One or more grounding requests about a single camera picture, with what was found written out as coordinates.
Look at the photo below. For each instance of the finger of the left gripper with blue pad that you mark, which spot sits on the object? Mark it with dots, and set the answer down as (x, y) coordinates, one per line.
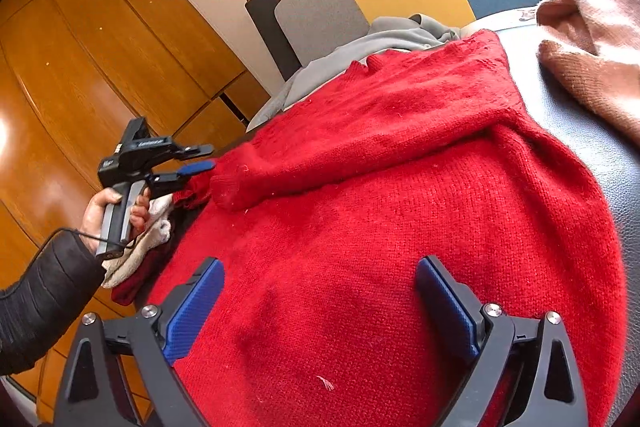
(193, 151)
(190, 170)

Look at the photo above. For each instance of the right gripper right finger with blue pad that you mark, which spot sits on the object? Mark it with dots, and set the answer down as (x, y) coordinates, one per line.
(548, 390)

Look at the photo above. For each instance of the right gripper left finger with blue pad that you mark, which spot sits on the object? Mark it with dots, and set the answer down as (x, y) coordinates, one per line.
(94, 389)

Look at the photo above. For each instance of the red knitted sweater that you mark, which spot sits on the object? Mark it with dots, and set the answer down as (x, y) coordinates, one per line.
(322, 217)

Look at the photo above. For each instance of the black puffer jacket forearm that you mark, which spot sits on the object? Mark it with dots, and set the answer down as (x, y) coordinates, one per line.
(37, 310)

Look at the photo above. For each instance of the person's left hand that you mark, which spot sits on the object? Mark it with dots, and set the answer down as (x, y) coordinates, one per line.
(91, 224)

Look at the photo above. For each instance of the white folded knit garment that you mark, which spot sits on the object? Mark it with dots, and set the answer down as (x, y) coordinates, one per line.
(157, 233)

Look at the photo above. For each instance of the wooden wardrobe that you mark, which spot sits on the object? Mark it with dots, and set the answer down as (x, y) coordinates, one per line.
(73, 73)

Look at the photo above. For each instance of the grey hoodie garment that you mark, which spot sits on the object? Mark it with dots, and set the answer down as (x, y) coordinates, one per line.
(415, 33)

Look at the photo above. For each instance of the white pillow with print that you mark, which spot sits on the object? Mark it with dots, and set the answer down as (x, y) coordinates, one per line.
(501, 21)

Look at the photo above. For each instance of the pink brown knit sweater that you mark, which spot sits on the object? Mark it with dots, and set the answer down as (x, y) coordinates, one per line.
(592, 48)

